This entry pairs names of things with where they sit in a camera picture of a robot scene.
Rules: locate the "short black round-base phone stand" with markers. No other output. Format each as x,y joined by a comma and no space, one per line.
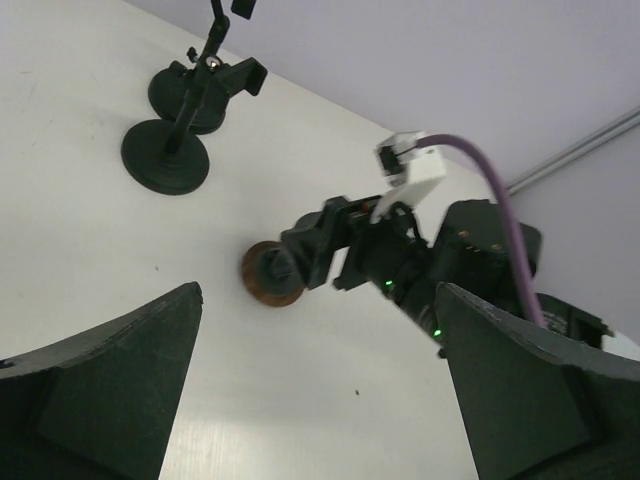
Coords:
165,156

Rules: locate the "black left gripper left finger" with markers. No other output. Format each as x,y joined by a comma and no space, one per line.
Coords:
100,404

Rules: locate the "brown-base grey phone stand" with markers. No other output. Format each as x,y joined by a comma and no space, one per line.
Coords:
269,275

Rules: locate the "right aluminium frame post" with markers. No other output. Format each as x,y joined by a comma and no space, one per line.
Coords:
573,153

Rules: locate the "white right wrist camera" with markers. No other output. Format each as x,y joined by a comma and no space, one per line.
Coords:
412,171

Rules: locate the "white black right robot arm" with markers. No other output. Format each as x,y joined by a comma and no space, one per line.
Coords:
470,250

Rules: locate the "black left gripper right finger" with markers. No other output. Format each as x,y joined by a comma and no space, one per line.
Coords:
535,404

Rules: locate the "tall black clamp phone stand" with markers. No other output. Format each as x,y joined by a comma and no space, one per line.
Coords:
213,79

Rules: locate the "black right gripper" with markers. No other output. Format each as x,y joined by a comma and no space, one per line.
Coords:
391,254

